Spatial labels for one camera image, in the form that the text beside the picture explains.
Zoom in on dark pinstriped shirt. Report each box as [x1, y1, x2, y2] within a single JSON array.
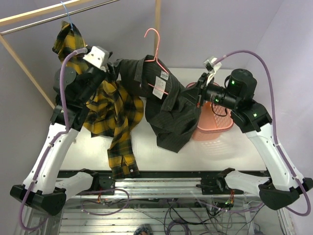
[[113, 55, 201, 153]]

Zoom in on yellow plaid shirt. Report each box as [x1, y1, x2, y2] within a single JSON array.
[[52, 21, 144, 179]]

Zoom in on wooden clothes rack frame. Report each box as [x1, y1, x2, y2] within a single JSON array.
[[0, 0, 165, 102]]

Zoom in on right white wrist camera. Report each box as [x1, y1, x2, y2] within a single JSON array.
[[203, 57, 222, 85]]

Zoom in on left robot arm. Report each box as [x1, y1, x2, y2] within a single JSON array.
[[10, 47, 112, 216]]

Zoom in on aluminium rail base frame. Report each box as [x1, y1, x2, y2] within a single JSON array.
[[25, 172, 295, 235]]

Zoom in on pink wire hanger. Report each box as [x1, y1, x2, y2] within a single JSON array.
[[144, 28, 169, 99]]

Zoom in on metal hanging rod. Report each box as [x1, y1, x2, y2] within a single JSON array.
[[0, 0, 119, 36]]

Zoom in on blue wire hanger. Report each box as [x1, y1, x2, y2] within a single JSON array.
[[60, 1, 74, 31]]

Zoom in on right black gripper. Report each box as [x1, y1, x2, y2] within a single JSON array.
[[179, 72, 240, 110]]

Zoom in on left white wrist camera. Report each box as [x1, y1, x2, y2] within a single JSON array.
[[83, 46, 110, 71]]

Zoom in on pink plastic laundry basket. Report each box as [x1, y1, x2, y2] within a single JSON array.
[[185, 82, 234, 142]]

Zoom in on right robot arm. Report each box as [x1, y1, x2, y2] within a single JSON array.
[[182, 69, 313, 210]]

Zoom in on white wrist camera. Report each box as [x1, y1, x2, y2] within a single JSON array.
[[203, 57, 222, 85], [83, 46, 110, 71]]

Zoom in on loose cables under table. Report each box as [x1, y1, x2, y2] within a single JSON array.
[[80, 189, 267, 235]]

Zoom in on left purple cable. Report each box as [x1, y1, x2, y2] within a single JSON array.
[[19, 47, 88, 232]]

